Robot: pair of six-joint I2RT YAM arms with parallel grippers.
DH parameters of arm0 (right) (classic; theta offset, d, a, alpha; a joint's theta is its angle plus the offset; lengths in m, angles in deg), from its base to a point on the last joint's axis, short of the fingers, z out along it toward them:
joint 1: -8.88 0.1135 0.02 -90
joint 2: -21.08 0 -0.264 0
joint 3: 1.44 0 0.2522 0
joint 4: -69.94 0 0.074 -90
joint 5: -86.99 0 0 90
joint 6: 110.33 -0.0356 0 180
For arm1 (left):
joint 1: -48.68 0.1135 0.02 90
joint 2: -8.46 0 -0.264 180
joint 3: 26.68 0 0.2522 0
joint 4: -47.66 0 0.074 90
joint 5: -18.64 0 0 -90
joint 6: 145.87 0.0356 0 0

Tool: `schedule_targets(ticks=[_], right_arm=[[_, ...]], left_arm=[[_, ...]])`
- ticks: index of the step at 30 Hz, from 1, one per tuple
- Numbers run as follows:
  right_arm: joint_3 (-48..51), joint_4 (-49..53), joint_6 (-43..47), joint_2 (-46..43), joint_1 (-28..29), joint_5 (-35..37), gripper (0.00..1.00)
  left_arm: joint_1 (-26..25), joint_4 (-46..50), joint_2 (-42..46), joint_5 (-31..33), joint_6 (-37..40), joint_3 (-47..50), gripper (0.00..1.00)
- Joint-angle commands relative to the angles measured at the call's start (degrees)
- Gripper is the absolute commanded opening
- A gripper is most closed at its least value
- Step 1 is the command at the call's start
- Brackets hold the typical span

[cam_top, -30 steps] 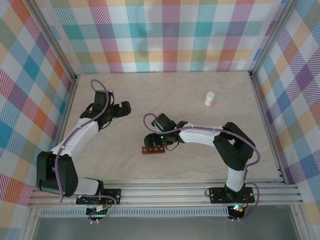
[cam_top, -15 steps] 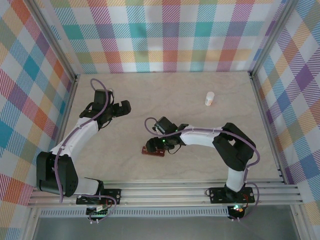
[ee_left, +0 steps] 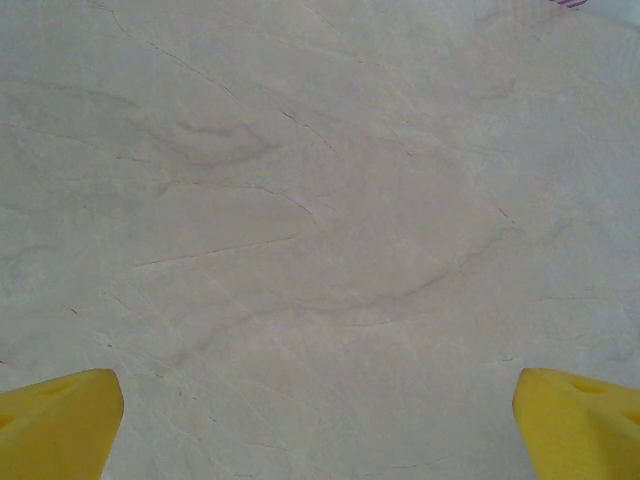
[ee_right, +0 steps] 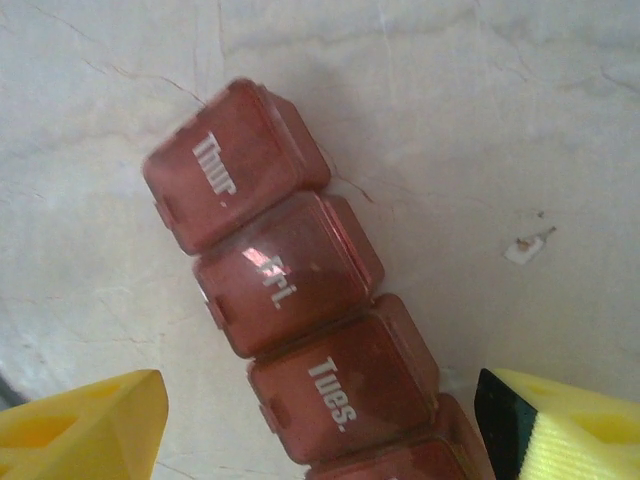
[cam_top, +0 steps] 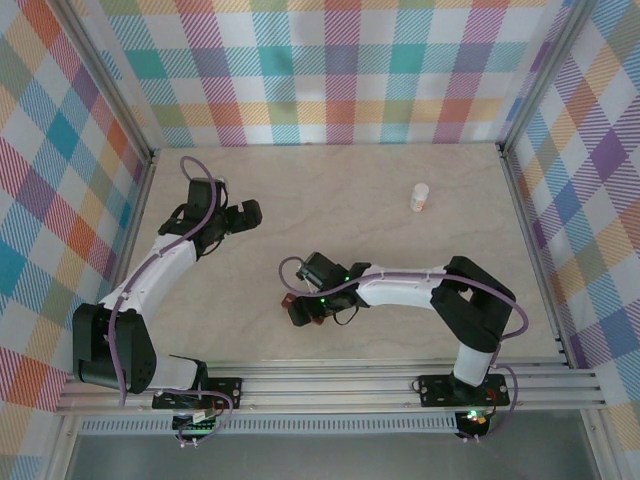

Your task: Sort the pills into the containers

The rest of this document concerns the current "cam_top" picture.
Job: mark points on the aluminium lower frame bar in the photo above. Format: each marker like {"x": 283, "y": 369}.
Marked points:
{"x": 597, "y": 450}
{"x": 64, "y": 450}

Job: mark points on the grey metal lower panel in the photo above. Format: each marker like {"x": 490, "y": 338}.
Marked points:
{"x": 325, "y": 457}

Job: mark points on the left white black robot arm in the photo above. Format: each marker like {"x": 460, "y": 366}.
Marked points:
{"x": 162, "y": 270}

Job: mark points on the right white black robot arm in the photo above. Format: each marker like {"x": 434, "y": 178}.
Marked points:
{"x": 400, "y": 292}

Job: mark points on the aluminium frame rail with slots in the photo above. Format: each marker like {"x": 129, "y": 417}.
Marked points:
{"x": 325, "y": 395}

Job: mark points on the white pill bottle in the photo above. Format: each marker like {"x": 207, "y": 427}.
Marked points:
{"x": 419, "y": 202}

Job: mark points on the aluminium corner post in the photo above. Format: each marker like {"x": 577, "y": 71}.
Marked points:
{"x": 114, "y": 80}
{"x": 540, "y": 75}

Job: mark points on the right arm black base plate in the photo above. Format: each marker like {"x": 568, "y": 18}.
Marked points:
{"x": 435, "y": 390}

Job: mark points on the controller board with green light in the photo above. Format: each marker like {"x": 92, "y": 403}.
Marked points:
{"x": 475, "y": 419}

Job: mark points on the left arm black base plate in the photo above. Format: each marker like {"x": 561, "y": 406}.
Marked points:
{"x": 225, "y": 387}

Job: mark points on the white ribbed bottle cap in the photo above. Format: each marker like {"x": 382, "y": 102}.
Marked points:
{"x": 421, "y": 188}

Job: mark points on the red pill organizer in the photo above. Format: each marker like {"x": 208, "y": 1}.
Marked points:
{"x": 287, "y": 301}

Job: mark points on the aluminium side rail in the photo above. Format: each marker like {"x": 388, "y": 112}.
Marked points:
{"x": 534, "y": 250}
{"x": 136, "y": 215}

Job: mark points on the green terminal block board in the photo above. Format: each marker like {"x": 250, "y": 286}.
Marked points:
{"x": 197, "y": 426}

